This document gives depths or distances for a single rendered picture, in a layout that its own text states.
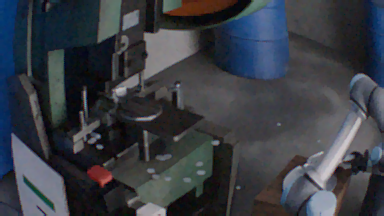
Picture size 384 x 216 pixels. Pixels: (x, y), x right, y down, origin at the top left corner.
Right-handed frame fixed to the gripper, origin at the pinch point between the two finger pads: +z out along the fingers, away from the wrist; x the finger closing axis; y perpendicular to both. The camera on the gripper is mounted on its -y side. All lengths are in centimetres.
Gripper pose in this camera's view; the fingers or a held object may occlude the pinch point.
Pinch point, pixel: (345, 159)
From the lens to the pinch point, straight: 210.7
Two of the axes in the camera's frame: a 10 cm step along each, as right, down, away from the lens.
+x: 1.7, 9.5, 2.6
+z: -6.2, -1.0, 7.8
